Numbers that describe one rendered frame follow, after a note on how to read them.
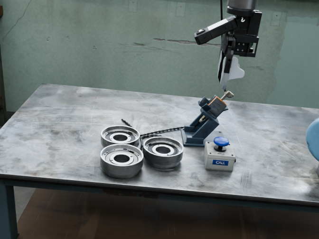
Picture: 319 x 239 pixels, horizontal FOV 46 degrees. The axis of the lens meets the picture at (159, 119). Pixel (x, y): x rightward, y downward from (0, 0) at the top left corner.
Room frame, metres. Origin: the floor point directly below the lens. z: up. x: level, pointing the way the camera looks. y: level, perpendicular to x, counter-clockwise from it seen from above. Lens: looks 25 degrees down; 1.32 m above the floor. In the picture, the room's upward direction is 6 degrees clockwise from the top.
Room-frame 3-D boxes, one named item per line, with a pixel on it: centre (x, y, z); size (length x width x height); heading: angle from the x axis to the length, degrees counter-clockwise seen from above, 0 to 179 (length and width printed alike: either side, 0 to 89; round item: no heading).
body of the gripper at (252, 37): (1.00, -0.19, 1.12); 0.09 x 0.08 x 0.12; 94
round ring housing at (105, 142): (0.90, 0.10, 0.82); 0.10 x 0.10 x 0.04
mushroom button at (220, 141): (0.86, -0.16, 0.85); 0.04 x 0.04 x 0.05
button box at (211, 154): (0.86, -0.17, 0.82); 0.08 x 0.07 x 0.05; 91
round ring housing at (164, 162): (0.86, -0.02, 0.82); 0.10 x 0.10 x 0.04
